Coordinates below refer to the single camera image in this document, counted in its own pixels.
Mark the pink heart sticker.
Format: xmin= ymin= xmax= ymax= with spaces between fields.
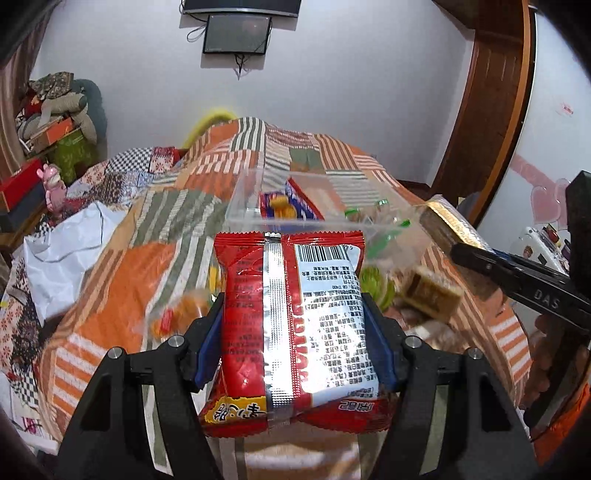
xmin=512 ymin=154 xmax=574 ymax=232

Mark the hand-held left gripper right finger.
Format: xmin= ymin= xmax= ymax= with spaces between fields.
xmin=360 ymin=291 xmax=539 ymax=480

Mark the gold brown cake packet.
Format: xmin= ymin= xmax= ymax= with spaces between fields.
xmin=418 ymin=196 xmax=490 ymax=260

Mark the checked patterned quilt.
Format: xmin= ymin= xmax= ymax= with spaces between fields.
xmin=0 ymin=145 xmax=182 ymax=435

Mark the clear plastic container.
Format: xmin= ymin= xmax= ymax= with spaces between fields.
xmin=224 ymin=167 xmax=439 ymax=315

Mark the striped curtain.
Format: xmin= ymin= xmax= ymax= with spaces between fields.
xmin=0 ymin=18 xmax=52 ymax=169

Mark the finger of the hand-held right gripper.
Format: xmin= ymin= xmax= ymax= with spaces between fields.
xmin=450 ymin=242 xmax=574 ymax=306
xmin=491 ymin=248 xmax=571 ymax=284

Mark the person's right hand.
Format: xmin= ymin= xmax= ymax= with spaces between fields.
xmin=519 ymin=314 xmax=578 ymax=411

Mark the small black wall screen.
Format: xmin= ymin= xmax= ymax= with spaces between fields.
xmin=202 ymin=14 xmax=273 ymax=56

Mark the red flat box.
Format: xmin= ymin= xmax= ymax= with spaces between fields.
xmin=0 ymin=157 xmax=45 ymax=214

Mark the clear packet of orange snacks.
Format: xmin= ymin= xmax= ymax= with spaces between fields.
xmin=143 ymin=287 xmax=223 ymax=343

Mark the black wall television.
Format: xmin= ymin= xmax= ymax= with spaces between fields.
xmin=181 ymin=0 xmax=302 ymax=19

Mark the orange cardboard box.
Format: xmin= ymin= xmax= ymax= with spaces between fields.
xmin=31 ymin=115 xmax=75 ymax=154

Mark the red blue cookie packet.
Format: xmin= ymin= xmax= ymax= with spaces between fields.
xmin=259 ymin=178 xmax=326 ymax=223

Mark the pink plush toy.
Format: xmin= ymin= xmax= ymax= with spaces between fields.
xmin=37 ymin=163 xmax=68 ymax=214

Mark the dark grey flat box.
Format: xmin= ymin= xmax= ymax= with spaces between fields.
xmin=0 ymin=185 xmax=50 ymax=234

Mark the brown wooden door frame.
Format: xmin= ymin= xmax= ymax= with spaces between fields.
xmin=431 ymin=0 xmax=539 ymax=228

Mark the pile of clothes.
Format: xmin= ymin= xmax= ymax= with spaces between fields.
xmin=16 ymin=71 xmax=100 ymax=153

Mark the red snack packet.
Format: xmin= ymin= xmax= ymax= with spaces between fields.
xmin=198 ymin=231 xmax=398 ymax=439

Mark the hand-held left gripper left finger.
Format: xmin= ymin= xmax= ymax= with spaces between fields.
xmin=55 ymin=291 xmax=227 ymax=480

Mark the yellow hoop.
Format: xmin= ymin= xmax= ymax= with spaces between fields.
xmin=184 ymin=108 xmax=239 ymax=149

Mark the green patterned box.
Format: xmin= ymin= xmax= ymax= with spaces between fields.
xmin=47 ymin=129 xmax=94 ymax=186

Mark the white plastic bag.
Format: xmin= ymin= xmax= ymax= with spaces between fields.
xmin=22 ymin=200 xmax=129 ymax=325

